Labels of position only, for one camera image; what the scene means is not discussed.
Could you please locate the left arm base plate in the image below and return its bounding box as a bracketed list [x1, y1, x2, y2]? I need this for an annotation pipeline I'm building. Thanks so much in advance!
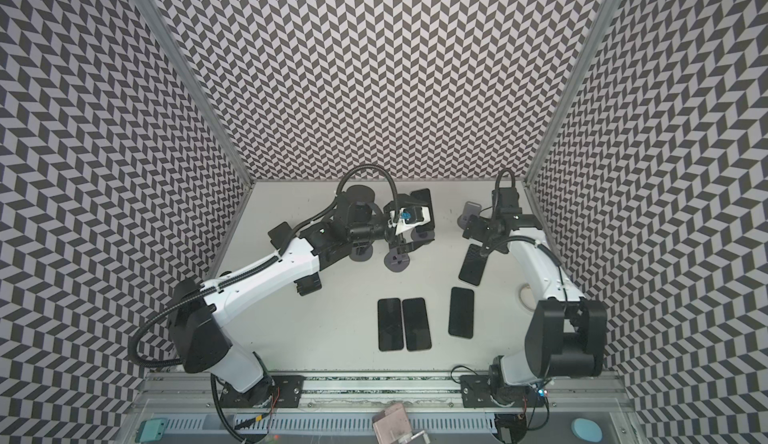
[219, 374, 305, 410]

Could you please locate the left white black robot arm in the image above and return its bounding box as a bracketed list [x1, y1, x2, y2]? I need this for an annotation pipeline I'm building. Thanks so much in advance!
[128, 164, 435, 404]

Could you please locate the pink box at front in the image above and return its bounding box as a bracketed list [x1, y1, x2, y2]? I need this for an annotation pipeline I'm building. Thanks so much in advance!
[372, 402, 431, 444]

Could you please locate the grey stand under back-left phone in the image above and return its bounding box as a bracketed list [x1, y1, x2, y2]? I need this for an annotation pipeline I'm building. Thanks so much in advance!
[349, 244, 373, 262]

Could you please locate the black phone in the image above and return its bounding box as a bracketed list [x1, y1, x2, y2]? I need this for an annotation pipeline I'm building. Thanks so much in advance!
[410, 188, 435, 232]
[458, 244, 488, 287]
[402, 298, 432, 352]
[377, 298, 405, 352]
[448, 287, 475, 339]

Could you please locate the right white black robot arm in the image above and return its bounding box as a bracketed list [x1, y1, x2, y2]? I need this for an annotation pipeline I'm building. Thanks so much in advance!
[459, 168, 608, 407]

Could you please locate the tape roll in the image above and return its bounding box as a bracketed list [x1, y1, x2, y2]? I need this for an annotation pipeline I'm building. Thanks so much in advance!
[518, 284, 536, 313]

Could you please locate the black stand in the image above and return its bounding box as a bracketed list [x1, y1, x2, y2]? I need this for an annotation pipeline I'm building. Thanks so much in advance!
[267, 222, 293, 254]
[295, 273, 322, 297]

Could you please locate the aluminium front rail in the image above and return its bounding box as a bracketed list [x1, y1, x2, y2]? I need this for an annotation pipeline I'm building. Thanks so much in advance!
[126, 368, 633, 417]

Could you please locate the teal square object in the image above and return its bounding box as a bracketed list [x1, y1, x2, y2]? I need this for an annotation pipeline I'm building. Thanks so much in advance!
[134, 418, 169, 444]

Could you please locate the grey stand under middle phone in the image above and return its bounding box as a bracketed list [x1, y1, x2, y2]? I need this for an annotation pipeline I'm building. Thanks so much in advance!
[384, 249, 410, 273]

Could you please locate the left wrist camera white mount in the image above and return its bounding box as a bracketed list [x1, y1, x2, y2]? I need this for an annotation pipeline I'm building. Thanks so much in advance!
[394, 205, 433, 235]

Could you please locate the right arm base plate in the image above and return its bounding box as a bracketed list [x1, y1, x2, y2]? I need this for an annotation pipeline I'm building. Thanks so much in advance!
[458, 374, 547, 409]

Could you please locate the teal round object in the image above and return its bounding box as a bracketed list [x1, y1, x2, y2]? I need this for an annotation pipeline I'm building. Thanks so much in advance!
[571, 418, 604, 443]

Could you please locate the grey round phone stand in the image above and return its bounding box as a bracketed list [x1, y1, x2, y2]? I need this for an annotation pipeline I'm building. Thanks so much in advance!
[457, 201, 483, 230]

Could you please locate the grey stand under back phone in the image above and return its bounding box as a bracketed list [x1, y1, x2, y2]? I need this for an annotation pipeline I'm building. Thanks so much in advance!
[411, 228, 435, 243]

